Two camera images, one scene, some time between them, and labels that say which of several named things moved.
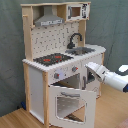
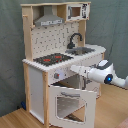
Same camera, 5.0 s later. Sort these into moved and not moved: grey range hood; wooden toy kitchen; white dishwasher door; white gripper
Moved: white gripper
Not moved: wooden toy kitchen; grey range hood; white dishwasher door
